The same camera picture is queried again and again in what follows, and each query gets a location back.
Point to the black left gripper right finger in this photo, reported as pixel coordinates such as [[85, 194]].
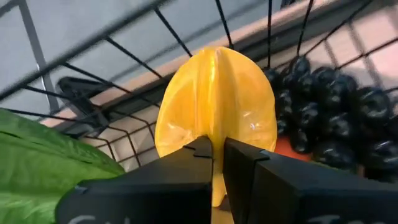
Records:
[[295, 193]]

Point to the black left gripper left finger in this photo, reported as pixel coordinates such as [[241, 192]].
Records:
[[155, 199]]

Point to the black grape bunch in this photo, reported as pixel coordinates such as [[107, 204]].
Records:
[[335, 118]]

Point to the yellow starfruit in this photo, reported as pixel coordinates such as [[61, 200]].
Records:
[[217, 93]]

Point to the green romaine lettuce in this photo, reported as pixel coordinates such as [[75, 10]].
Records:
[[37, 161]]

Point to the black frame corner bracket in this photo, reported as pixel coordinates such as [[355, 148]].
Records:
[[81, 93]]

